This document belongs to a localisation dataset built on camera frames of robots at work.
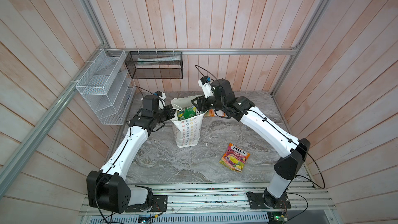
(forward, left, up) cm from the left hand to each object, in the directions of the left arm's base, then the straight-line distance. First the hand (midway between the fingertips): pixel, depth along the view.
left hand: (176, 112), depth 80 cm
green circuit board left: (-45, +13, -24) cm, 53 cm away
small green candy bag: (+3, -7, -4) cm, 9 cm away
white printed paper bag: (-9, -6, -5) cm, 12 cm away
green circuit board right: (-44, -48, -24) cm, 69 cm away
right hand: (+1, -10, +9) cm, 14 cm away
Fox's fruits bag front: (-16, -33, -21) cm, 42 cm away
